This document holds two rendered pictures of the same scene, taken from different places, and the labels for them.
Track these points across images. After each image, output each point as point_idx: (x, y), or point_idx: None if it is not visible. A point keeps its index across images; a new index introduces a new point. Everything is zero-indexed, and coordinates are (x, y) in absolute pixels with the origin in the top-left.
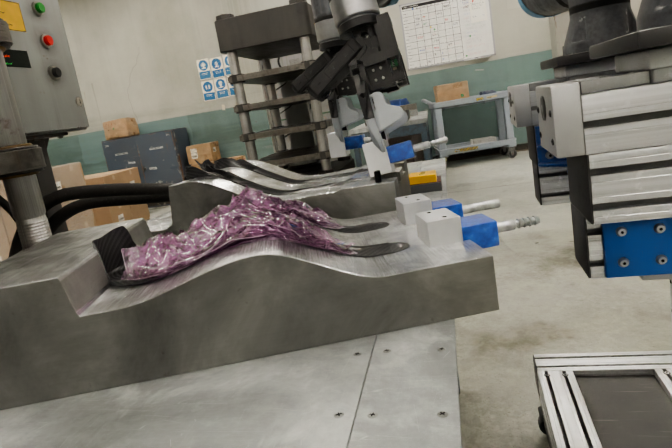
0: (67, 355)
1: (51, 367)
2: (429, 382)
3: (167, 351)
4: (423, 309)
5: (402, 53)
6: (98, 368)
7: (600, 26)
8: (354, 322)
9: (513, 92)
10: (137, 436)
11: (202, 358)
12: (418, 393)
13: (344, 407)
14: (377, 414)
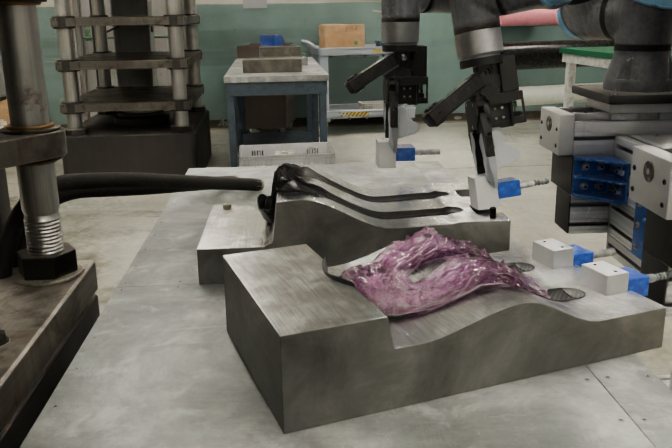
0: (379, 380)
1: (365, 389)
2: (661, 398)
3: (449, 377)
4: (618, 346)
5: None
6: (398, 390)
7: (646, 70)
8: (574, 355)
9: (560, 120)
10: (484, 439)
11: (471, 382)
12: (661, 405)
13: (619, 415)
14: (647, 419)
